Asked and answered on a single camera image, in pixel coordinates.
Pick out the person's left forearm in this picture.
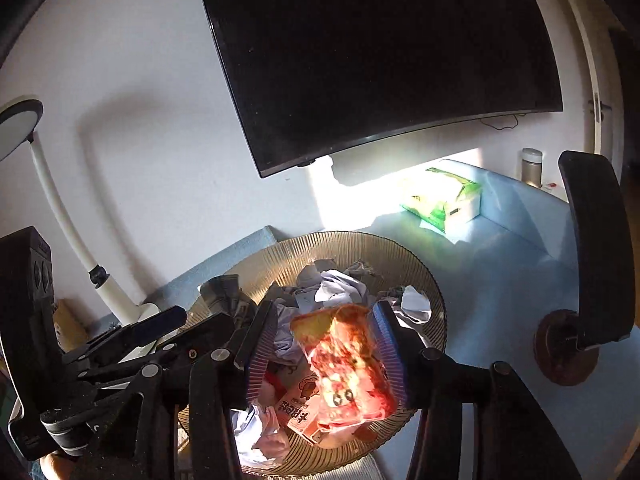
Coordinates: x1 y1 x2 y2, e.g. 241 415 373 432
32 452 78 480

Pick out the black monitor cable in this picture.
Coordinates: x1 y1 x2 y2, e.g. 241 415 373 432
480 114 528 131

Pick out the pink drink carton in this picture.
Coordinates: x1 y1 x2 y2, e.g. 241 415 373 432
272 375 326 446

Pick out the patterned woven table mat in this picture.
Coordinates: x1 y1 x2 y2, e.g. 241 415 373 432
345 455 388 480

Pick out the brown round disc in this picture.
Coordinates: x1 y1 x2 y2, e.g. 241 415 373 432
534 309 601 387

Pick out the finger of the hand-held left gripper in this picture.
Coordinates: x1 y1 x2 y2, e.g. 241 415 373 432
62 305 188 362
75 312 240 386

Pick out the green tissue pack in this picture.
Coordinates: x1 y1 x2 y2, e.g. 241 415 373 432
399 166 483 234

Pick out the black curved bar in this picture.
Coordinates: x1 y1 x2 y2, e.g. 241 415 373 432
557 150 636 356

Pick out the white desk lamp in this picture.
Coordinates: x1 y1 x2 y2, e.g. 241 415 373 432
0 97 161 356

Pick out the white door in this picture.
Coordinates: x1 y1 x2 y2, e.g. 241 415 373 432
555 0 631 161

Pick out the grey cylinder bottle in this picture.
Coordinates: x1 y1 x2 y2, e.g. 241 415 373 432
520 147 544 188

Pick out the red snack packet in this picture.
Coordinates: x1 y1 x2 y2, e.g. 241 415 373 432
290 304 398 423

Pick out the amber glass bowl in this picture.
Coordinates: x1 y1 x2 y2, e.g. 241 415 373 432
177 231 447 476

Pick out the black monitor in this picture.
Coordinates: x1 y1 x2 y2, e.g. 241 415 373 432
192 0 565 178

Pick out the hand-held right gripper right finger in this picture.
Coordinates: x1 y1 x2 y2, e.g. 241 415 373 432
372 300 583 480

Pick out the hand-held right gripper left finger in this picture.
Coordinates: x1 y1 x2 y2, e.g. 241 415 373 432
85 300 281 480

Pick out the white paper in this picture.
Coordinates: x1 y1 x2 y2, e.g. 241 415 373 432
295 260 377 311
230 402 291 467
270 300 307 367
392 285 433 323

